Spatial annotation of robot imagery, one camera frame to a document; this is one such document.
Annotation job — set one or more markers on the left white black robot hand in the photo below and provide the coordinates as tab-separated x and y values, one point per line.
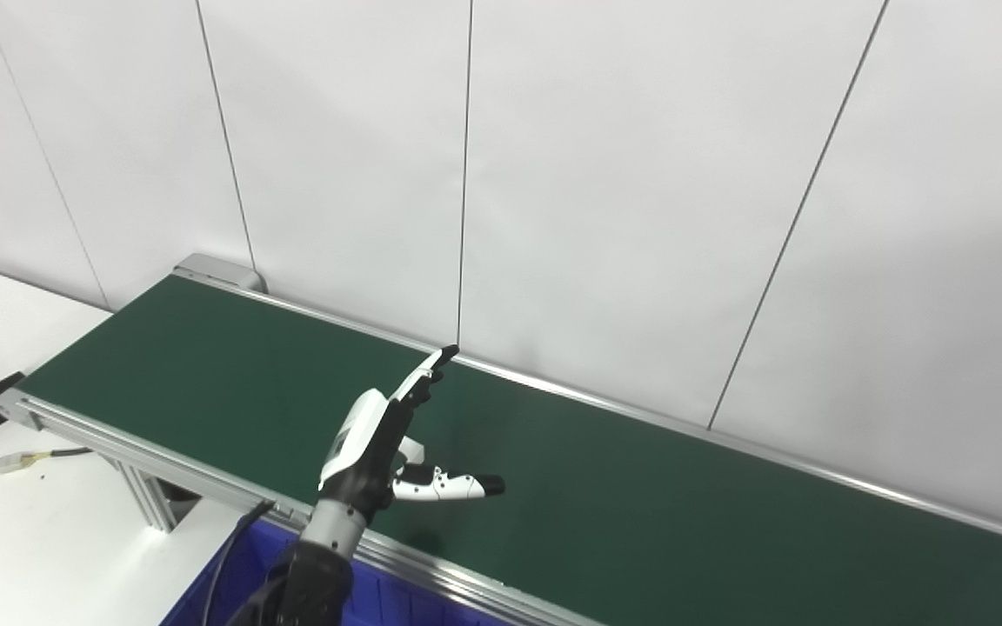
370	443

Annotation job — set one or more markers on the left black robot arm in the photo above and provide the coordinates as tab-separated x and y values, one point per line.
314	582

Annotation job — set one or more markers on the blue plastic bin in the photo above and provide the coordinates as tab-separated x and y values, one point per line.
388	602

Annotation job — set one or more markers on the aluminium conveyor leg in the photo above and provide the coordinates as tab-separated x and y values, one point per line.
149	500

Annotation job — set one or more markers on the green conveyor belt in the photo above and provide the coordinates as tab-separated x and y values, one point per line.
214	271
640	504

